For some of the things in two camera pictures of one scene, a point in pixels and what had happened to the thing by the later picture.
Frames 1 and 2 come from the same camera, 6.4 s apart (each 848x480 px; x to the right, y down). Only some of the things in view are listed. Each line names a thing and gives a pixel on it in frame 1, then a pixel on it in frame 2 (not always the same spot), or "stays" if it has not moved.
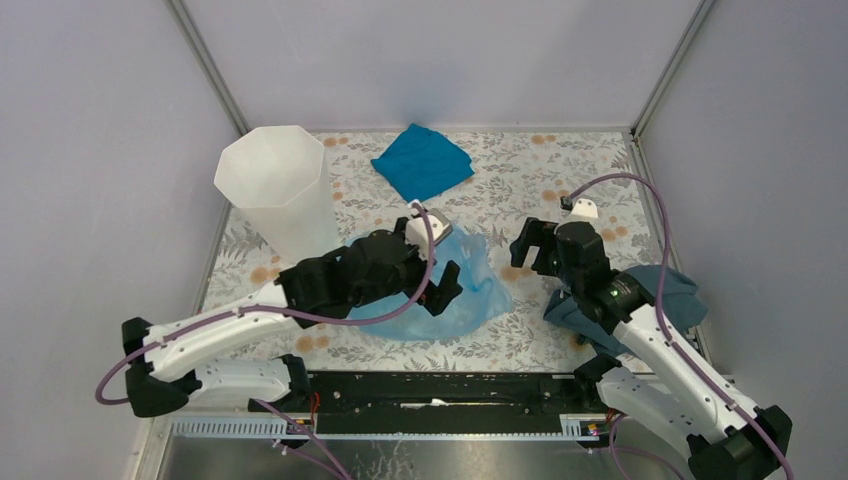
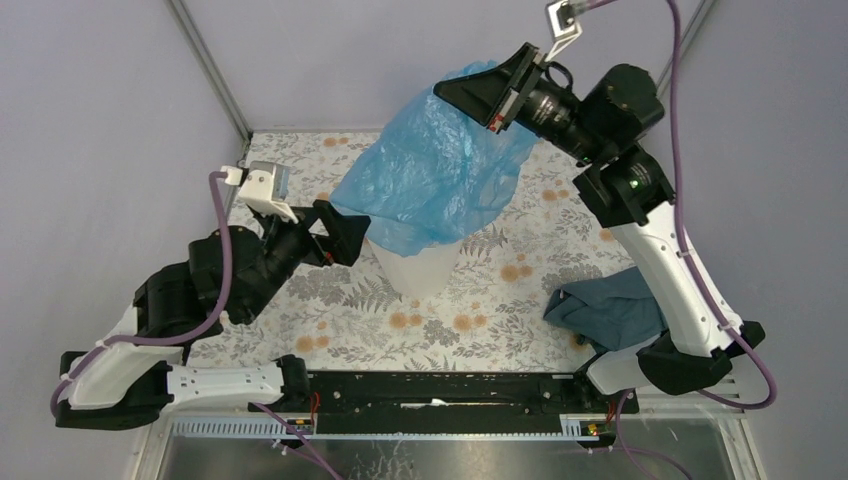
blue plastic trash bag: x=480 y=304 → x=436 y=176
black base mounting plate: x=437 y=402 stays
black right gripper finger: x=531 y=237 → x=488 y=92
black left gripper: x=436 y=297 → x=348 y=233
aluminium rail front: x=274 y=428 stays
